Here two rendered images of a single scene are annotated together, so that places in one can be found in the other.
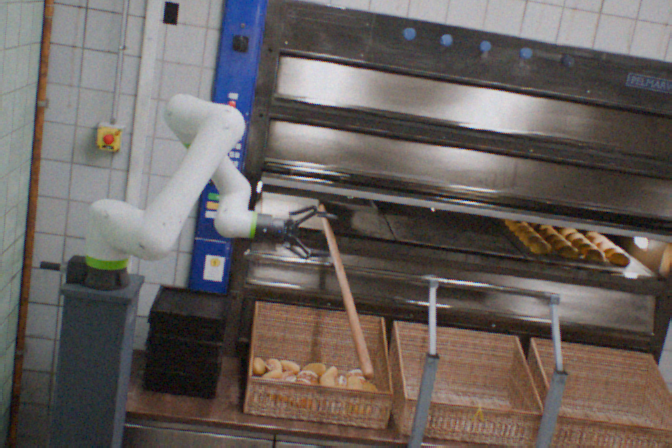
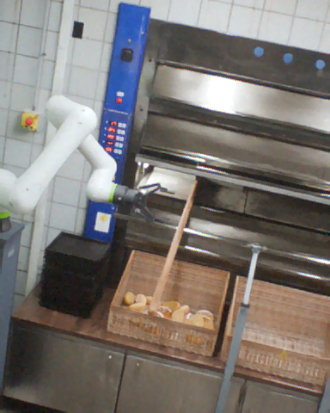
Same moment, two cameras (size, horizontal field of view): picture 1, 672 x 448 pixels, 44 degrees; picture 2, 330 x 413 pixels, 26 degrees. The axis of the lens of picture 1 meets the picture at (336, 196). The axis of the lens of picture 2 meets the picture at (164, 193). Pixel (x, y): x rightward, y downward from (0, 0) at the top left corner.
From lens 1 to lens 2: 0.70 m
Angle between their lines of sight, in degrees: 13
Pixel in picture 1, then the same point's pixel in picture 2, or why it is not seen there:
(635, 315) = not seen: outside the picture
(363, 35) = (222, 52)
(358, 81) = (216, 87)
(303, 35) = (175, 50)
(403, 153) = (250, 145)
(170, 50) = (76, 58)
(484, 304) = (311, 270)
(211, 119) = (70, 115)
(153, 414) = (40, 323)
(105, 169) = (28, 143)
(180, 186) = (42, 163)
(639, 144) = not seen: outside the picture
